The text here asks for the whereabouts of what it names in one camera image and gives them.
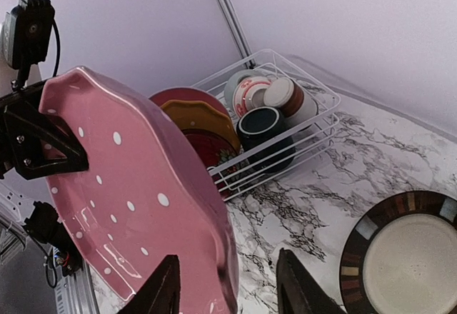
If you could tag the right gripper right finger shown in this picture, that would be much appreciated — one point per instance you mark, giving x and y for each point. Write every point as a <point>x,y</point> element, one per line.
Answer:
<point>297,290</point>

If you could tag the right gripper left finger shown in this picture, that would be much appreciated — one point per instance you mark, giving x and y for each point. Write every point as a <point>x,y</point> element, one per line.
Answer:
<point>160,293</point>

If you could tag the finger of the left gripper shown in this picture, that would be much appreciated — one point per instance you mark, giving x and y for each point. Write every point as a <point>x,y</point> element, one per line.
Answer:
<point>62,150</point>

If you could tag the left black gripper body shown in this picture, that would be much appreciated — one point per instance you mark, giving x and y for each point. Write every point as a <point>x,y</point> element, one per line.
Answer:
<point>23,131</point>

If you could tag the mauve polka dot plate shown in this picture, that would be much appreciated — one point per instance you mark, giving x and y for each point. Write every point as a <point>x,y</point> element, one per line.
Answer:
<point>145,195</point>

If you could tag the black rimmed cream plate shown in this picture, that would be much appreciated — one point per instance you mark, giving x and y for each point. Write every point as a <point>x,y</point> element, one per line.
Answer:
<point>400,257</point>

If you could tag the yellow polka dot plate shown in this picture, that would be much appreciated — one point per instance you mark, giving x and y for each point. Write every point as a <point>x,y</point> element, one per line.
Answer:
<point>199,115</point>

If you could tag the dark red floral plate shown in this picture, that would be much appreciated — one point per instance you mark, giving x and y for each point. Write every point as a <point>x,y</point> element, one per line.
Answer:
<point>214,151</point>

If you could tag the pink bear plate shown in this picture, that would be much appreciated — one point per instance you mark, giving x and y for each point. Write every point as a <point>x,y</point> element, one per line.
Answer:
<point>188,94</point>

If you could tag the dark green mug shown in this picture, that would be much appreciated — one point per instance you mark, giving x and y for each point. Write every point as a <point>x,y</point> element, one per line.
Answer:
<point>257,127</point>

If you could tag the cream brown cup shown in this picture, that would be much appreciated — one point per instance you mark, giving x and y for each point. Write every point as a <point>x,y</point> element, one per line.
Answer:
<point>287,96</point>

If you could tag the white red patterned bowl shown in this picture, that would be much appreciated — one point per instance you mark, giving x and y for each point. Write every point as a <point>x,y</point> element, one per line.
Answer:
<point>244,91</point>

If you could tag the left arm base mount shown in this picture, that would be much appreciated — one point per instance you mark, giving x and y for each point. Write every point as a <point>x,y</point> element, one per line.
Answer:
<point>45,230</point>

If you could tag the aluminium front rail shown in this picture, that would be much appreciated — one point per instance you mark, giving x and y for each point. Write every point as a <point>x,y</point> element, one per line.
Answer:
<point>31,282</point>

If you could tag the white wire dish rack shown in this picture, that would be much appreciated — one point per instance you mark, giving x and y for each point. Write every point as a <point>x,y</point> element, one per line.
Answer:
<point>310,137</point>

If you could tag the left aluminium frame post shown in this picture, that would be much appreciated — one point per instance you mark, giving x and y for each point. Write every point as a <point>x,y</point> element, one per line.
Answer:
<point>235,28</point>

